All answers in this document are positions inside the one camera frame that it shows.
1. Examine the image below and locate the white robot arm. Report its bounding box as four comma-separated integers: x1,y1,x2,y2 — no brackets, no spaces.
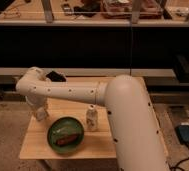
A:
16,67,170,171

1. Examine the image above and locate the green ceramic bowl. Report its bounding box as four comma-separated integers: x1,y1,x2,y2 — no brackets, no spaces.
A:
47,117,84,155

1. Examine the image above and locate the brown sausage in bowl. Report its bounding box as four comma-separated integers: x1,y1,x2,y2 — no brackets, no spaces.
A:
56,134,78,146

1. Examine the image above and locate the white patterned ceramic bottle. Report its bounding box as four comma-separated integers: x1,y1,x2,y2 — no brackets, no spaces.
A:
86,105,98,131

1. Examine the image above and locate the wooden table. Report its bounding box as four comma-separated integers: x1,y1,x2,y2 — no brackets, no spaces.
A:
18,76,156,171

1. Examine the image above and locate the background workbench shelf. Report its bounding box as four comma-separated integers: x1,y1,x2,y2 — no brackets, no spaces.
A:
0,0,189,27

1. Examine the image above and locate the tray of items on shelf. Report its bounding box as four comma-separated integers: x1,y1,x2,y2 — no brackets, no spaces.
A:
101,0,163,19

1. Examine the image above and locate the blue box on floor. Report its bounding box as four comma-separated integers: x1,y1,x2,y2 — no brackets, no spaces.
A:
175,125,189,144

